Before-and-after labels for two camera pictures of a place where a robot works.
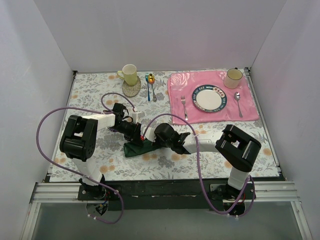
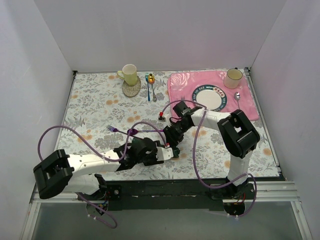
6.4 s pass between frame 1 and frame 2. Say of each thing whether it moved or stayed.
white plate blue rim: stayed
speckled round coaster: stayed
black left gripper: moved
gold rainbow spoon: stayed
